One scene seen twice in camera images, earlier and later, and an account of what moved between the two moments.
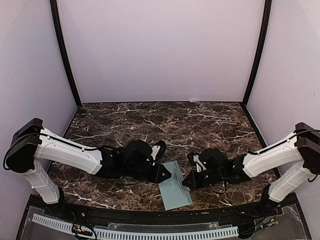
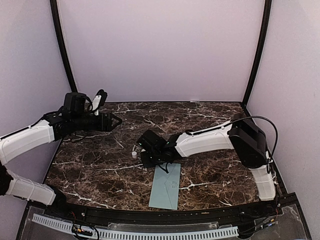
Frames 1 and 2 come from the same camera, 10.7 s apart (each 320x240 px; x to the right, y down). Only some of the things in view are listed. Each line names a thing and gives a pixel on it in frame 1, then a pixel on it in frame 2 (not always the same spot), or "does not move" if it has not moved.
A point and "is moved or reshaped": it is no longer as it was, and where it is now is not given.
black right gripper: (195, 183) -> (146, 162)
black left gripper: (157, 177) -> (106, 126)
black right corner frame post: (264, 35) does not move
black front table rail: (126, 216) does not move
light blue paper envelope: (174, 192) is moved or reshaped
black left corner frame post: (55, 17) does not move
